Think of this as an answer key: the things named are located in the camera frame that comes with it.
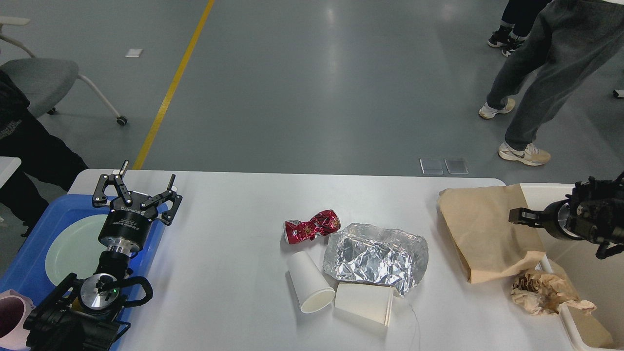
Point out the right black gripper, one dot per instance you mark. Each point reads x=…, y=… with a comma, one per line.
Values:
x=554, y=219

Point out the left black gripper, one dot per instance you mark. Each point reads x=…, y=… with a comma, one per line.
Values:
x=131, y=214

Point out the light green plate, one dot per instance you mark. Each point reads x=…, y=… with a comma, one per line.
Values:
x=77, y=249

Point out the pink mug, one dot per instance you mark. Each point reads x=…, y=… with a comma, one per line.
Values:
x=14, y=309

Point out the large brown paper bag front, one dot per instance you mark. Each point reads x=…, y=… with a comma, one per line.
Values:
x=599, y=329

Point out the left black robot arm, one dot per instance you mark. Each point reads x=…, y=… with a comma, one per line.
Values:
x=82, y=314

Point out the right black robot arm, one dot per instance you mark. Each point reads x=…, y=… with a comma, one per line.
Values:
x=592, y=212

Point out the brown paper bag under gripper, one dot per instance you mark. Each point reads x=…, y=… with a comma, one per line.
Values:
x=490, y=247

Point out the crumpled brown paper wad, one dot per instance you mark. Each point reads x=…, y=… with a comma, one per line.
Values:
x=541, y=293

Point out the person in black clothes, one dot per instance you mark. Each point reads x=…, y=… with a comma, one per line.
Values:
x=43, y=156

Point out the beige plastic bin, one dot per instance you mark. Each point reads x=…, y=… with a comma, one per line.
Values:
x=538, y=196

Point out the blue plastic tray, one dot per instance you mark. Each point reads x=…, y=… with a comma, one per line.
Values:
x=26, y=274

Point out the white side table corner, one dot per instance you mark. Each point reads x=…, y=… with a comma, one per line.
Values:
x=8, y=166

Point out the grey office chair left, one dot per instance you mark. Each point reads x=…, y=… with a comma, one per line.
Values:
x=46, y=81

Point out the crumpled aluminium foil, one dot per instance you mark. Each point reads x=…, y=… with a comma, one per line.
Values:
x=367, y=254

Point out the crushed red can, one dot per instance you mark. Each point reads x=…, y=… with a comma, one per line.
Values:
x=321, y=225

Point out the white paper cup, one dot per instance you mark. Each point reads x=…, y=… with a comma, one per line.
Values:
x=311, y=288

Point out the person in dark sneakers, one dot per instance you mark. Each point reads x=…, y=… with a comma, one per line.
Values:
x=516, y=23

